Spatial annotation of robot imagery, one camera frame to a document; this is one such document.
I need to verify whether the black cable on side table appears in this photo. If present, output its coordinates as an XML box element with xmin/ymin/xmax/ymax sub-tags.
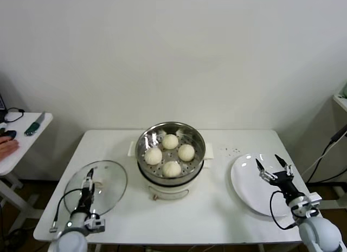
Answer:
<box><xmin>3</xmin><ymin>107</ymin><xmax>25</xmax><ymax>124</ymax></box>

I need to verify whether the white shelf board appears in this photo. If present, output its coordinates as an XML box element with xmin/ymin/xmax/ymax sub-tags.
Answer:
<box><xmin>332</xmin><ymin>94</ymin><xmax>347</xmax><ymax>112</ymax></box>

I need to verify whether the perforated steel steamer basket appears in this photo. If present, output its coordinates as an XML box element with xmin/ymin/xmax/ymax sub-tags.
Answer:
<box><xmin>134</xmin><ymin>121</ymin><xmax>206</xmax><ymax>185</ymax></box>

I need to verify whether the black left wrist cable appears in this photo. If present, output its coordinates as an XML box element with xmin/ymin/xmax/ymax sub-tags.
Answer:
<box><xmin>49</xmin><ymin>188</ymin><xmax>83</xmax><ymax>234</ymax></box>

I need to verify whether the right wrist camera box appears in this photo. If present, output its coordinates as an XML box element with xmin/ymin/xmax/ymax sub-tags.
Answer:
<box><xmin>307</xmin><ymin>191</ymin><xmax>323</xmax><ymax>209</ymax></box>

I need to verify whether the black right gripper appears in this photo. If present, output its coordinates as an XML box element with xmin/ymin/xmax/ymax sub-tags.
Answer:
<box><xmin>255</xmin><ymin>153</ymin><xmax>306</xmax><ymax>203</ymax></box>

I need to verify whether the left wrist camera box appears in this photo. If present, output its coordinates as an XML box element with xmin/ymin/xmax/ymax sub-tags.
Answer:
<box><xmin>86</xmin><ymin>216</ymin><xmax>106</xmax><ymax>233</ymax></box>

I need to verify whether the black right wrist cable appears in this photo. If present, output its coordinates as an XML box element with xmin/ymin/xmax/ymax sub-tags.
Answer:
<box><xmin>269</xmin><ymin>189</ymin><xmax>298</xmax><ymax>231</ymax></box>

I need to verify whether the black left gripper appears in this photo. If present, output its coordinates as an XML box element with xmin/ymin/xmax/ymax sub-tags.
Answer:
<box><xmin>76</xmin><ymin>167</ymin><xmax>97</xmax><ymax>215</ymax></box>

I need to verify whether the person's bare hand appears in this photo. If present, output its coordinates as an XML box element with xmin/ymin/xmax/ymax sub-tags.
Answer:
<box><xmin>0</xmin><ymin>140</ymin><xmax>21</xmax><ymax>161</ymax></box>

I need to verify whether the glass lid with white handle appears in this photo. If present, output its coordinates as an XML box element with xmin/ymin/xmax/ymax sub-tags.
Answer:
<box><xmin>63</xmin><ymin>159</ymin><xmax>128</xmax><ymax>216</ymax></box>

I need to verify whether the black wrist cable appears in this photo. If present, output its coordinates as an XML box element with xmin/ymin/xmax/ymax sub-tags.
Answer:
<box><xmin>49</xmin><ymin>188</ymin><xmax>83</xmax><ymax>234</ymax></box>
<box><xmin>269</xmin><ymin>189</ymin><xmax>298</xmax><ymax>231</ymax></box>

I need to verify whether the black and white power cable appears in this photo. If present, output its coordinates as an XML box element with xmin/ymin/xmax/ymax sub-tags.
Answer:
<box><xmin>302</xmin><ymin>124</ymin><xmax>347</xmax><ymax>184</ymax></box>

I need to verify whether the white steamed baozi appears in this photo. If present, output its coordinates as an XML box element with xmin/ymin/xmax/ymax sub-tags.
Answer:
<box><xmin>144</xmin><ymin>147</ymin><xmax>163</xmax><ymax>165</ymax></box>
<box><xmin>162</xmin><ymin>160</ymin><xmax>182</xmax><ymax>178</ymax></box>
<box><xmin>177</xmin><ymin>144</ymin><xmax>196</xmax><ymax>162</ymax></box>
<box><xmin>162</xmin><ymin>134</ymin><xmax>179</xmax><ymax>150</ymax></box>

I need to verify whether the white round plate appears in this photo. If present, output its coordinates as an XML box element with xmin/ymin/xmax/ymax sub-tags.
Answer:
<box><xmin>230</xmin><ymin>153</ymin><xmax>301</xmax><ymax>217</ymax></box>

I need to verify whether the white electric cooker base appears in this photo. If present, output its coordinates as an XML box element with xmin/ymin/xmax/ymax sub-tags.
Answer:
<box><xmin>127</xmin><ymin>140</ymin><xmax>215</xmax><ymax>201</ymax></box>

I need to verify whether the knife with green handle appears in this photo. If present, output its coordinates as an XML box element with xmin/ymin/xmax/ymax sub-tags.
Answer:
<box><xmin>23</xmin><ymin>111</ymin><xmax>46</xmax><ymax>137</ymax></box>

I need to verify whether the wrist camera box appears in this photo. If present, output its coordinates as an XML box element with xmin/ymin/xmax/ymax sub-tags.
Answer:
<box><xmin>86</xmin><ymin>216</ymin><xmax>106</xmax><ymax>233</ymax></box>
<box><xmin>307</xmin><ymin>191</ymin><xmax>323</xmax><ymax>209</ymax></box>

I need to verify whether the white side table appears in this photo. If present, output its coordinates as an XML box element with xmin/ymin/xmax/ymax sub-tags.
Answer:
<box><xmin>0</xmin><ymin>112</ymin><xmax>54</xmax><ymax>234</ymax></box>

